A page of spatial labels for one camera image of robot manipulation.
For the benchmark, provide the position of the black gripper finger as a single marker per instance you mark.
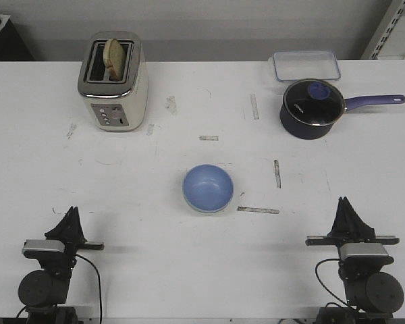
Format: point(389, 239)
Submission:
point(338, 223)
point(66, 228)
point(79, 232)
point(356, 226)

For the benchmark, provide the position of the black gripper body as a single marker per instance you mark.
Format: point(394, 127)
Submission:
point(69, 242)
point(338, 241)

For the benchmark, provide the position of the green bowl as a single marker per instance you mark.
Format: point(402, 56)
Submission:
point(207, 211)

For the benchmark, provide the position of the blue bowl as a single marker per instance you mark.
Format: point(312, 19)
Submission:
point(207, 186)

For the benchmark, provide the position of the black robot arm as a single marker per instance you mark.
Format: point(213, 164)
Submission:
point(44, 292)
point(372, 296)

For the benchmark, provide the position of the dark blue saucepan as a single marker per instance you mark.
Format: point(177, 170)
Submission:
point(307, 132)

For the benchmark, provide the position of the glass pot lid blue knob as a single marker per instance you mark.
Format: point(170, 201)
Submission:
point(314, 102)

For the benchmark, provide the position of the cream and silver toaster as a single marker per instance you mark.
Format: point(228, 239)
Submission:
point(115, 106)

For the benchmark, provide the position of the clear plastic food container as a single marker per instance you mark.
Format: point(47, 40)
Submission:
point(290, 66)

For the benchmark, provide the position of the slice of toast bread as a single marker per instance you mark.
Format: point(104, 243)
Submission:
point(114, 59)

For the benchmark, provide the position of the white slotted shelf upright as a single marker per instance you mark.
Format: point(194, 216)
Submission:
point(388, 40)

